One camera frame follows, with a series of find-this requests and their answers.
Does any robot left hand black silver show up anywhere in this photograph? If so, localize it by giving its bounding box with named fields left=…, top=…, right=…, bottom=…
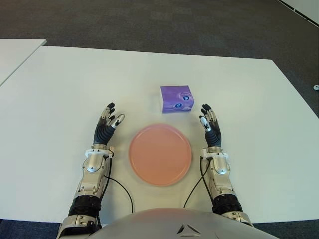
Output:
left=93, top=102, right=126, bottom=146

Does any robot right hand black silver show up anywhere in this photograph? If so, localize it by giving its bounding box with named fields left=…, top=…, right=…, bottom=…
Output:
left=198, top=103, right=223, bottom=148

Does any purple tissue paper pack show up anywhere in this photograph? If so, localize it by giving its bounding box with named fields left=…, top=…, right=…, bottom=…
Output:
left=159, top=85, right=195, bottom=115

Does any pink round plate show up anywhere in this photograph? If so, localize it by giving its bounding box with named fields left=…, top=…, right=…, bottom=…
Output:
left=128, top=123, right=193, bottom=187

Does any silver robot torso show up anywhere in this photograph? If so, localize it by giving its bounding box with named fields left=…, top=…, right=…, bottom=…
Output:
left=84, top=208, right=277, bottom=239

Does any white side table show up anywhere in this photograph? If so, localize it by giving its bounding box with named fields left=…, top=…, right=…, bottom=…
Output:
left=0, top=39, right=47, bottom=87

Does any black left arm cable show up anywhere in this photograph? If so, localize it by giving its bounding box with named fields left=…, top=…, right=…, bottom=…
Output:
left=98, top=155, right=135, bottom=229

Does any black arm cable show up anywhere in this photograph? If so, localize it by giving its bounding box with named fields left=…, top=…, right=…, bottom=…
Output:
left=183, top=155, right=215, bottom=209
left=98, top=155, right=135, bottom=229

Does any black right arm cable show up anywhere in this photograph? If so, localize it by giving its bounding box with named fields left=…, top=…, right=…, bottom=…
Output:
left=183, top=155, right=215, bottom=209

